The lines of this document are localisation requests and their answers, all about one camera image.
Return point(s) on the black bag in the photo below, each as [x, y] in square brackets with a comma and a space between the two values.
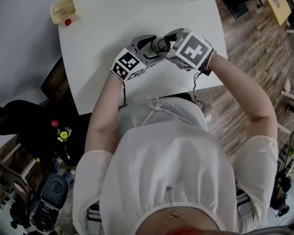
[41, 143]

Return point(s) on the person's bare neck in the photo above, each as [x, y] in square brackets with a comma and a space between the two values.
[198, 219]

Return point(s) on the black backpack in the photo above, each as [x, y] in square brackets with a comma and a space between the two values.
[18, 214]

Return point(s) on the yellow table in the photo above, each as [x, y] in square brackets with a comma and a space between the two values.
[282, 11]

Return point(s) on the person's white blouse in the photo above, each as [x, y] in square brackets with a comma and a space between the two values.
[174, 170]

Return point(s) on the person's right forearm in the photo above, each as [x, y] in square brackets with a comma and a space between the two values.
[237, 82]

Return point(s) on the beige container with red knob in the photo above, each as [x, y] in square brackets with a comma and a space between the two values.
[63, 8]

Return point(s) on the white table leg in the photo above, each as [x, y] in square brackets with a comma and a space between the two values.
[292, 96]
[283, 129]

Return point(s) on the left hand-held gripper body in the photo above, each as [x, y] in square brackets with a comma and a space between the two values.
[127, 63]

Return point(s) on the rose gold bangle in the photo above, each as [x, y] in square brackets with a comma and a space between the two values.
[211, 58]

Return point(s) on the person's left forearm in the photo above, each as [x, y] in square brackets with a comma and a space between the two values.
[105, 106]

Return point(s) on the yellow flower charm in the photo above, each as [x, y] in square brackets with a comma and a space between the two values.
[63, 135]

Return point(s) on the red ball charm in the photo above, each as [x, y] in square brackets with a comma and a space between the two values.
[54, 123]

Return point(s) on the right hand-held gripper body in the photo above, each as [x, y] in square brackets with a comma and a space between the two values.
[192, 50]

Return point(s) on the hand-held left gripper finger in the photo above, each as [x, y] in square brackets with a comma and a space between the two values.
[154, 59]
[143, 40]

